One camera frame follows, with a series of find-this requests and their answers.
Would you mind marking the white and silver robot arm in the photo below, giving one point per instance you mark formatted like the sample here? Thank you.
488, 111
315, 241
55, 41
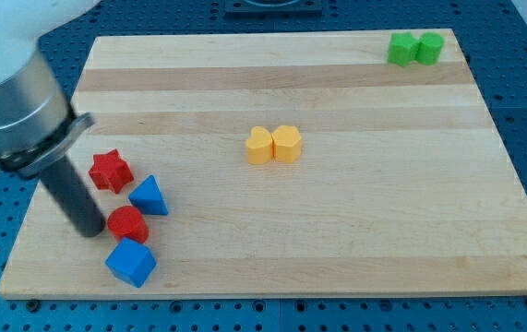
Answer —
37, 122

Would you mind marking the blue triangle block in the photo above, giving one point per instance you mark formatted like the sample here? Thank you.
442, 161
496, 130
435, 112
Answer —
148, 198

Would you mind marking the blue cube block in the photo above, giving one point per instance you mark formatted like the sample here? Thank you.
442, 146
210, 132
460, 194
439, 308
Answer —
131, 262

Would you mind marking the yellow heart block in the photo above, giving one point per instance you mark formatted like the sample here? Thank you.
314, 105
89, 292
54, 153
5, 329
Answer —
259, 146

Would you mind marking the yellow hexagon block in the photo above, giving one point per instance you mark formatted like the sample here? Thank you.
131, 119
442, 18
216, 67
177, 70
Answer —
287, 143

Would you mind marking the wooden board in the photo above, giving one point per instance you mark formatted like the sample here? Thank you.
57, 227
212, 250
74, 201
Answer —
403, 187

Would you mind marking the red cylinder block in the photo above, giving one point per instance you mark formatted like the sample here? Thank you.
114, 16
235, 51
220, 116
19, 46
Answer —
128, 222

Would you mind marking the red star block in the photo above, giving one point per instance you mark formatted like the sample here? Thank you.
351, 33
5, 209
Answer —
110, 171

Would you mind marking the green star block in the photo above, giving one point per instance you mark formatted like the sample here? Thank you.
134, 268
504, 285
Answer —
403, 47

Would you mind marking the green cylinder block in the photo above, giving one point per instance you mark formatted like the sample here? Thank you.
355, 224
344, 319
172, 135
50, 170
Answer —
430, 47

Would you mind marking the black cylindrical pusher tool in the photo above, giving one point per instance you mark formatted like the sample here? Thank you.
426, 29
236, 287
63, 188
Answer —
64, 184

